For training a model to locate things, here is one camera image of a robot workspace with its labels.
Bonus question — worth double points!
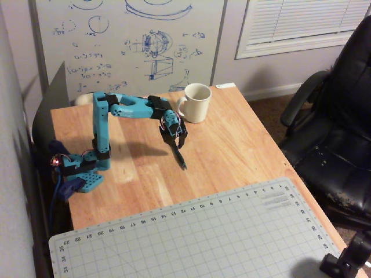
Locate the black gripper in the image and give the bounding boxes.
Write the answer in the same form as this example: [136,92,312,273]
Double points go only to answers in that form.
[159,126,188,152]

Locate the blue and black pen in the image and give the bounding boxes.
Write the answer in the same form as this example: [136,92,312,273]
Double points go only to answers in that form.
[171,144,188,171]

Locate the blue robot arm with base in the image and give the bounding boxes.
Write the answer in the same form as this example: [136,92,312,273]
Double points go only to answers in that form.
[50,91,182,195]

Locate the cream ceramic mug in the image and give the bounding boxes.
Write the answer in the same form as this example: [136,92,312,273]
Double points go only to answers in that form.
[176,83,212,124]

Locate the whiteboard with blue drawings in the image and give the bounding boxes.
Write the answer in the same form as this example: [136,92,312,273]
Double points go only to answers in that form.
[28,0,228,101]

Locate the grey gridded cutting mat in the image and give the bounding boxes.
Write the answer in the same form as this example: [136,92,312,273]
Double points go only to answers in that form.
[48,177,348,278]

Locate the cream rounded object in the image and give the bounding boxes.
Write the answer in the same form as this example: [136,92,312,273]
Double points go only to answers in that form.
[74,94,94,107]

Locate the white baseboard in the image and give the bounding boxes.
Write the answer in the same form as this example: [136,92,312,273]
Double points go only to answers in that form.
[242,83,304,101]

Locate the dark blue table clamp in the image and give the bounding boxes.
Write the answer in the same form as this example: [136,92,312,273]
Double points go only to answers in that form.
[55,178,86,203]

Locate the dark grey curved sheet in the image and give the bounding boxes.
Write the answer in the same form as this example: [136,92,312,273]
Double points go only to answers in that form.
[31,60,70,142]

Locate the black leather office chair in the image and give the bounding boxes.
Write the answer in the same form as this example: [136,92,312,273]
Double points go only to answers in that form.
[278,14,371,232]

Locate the white window blinds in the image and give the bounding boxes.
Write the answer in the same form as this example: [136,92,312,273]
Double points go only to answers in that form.
[246,0,371,46]

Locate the white red black wrist cable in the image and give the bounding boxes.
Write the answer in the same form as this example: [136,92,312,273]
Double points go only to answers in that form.
[159,115,183,137]

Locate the white window frame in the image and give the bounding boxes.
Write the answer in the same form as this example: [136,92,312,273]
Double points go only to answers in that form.
[234,0,371,61]

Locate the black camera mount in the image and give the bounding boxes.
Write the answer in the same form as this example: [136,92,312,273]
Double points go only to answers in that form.
[319,231,371,278]

